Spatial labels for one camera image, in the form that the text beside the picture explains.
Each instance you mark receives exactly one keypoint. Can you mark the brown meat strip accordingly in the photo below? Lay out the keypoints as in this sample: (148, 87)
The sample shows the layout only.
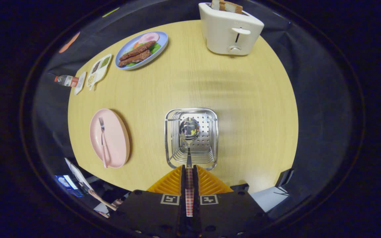
(137, 50)
(136, 58)

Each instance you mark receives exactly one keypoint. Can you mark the white divided dish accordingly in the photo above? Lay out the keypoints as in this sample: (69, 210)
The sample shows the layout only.
(98, 71)

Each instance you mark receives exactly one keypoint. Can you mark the white square coaster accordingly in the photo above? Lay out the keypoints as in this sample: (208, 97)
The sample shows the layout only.
(80, 84)

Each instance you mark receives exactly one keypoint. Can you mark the toast bread slice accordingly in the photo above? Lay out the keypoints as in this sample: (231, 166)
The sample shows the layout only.
(217, 4)
(234, 7)

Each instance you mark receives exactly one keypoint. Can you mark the green lettuce leaf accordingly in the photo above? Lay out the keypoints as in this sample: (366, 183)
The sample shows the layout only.
(155, 48)

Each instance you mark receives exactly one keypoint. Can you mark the blue lit screen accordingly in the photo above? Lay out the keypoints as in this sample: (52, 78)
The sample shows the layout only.
(65, 183)

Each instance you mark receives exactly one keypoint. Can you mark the white toaster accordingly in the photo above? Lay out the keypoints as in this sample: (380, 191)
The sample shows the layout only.
(223, 33)

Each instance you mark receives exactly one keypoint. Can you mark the pink plate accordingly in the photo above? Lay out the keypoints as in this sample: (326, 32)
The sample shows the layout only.
(116, 138)

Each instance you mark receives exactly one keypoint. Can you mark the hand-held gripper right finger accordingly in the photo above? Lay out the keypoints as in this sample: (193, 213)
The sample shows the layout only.
(195, 185)

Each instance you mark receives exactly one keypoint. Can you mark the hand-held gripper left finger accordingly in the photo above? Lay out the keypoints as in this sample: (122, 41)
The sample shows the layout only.
(183, 185)

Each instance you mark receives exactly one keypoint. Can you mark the blue plate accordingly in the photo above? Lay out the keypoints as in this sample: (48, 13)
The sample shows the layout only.
(160, 38)

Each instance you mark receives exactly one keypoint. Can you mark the clear plastic bottle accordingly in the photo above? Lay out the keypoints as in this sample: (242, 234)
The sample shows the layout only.
(66, 80)

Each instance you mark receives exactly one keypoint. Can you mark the white board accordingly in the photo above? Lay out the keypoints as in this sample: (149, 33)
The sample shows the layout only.
(270, 200)

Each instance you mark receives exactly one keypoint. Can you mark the black bracket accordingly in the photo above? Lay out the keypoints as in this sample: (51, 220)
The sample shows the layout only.
(283, 178)

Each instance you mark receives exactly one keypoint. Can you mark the pink ham slice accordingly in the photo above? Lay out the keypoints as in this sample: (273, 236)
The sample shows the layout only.
(149, 37)

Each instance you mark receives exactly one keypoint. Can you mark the white paper sheet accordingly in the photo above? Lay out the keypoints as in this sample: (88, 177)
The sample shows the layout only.
(77, 173)

